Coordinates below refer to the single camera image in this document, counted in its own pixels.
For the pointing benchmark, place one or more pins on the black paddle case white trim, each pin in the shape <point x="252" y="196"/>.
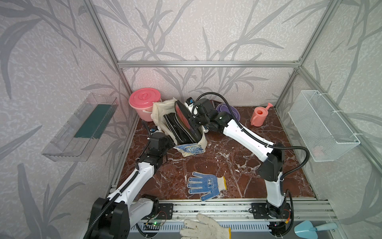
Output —
<point x="175" y="126"/>

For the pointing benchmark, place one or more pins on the clear case red paddle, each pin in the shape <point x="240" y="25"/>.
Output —
<point x="183" y="115"/>

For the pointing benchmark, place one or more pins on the light blue garden trowel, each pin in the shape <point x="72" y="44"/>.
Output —
<point x="307" y="230"/>

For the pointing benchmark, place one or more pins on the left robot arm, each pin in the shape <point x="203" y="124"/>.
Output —
<point x="113" y="217"/>

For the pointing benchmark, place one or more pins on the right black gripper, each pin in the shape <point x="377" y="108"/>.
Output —
<point x="192" y="120"/>

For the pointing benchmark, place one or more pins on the white wire mesh basket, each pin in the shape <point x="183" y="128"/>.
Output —
<point x="322" y="129"/>

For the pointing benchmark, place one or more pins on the white knit work glove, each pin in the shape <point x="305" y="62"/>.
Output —
<point x="204" y="228"/>

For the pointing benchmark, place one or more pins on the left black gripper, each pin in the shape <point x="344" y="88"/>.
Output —
<point x="168" y="139"/>

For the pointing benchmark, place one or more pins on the pink watering can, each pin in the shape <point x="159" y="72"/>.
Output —
<point x="259" y="115"/>

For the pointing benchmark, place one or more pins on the clear acrylic wall shelf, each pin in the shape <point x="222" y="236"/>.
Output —
<point x="77" y="139"/>

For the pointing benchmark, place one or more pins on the blue dotted work glove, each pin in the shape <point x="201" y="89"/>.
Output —
<point x="207" y="185"/>

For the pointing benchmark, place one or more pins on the cream canvas tote bag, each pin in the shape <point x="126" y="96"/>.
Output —
<point x="162" y="108"/>

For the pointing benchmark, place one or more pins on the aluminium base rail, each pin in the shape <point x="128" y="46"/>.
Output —
<point x="241" y="210"/>

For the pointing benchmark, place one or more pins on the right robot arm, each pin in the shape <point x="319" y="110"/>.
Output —
<point x="270" y="154"/>

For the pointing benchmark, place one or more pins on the pink bucket with lid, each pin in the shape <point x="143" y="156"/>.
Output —
<point x="143" y="100"/>

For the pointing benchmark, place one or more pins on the purple paddle case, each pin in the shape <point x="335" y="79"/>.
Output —
<point x="224" y="108"/>

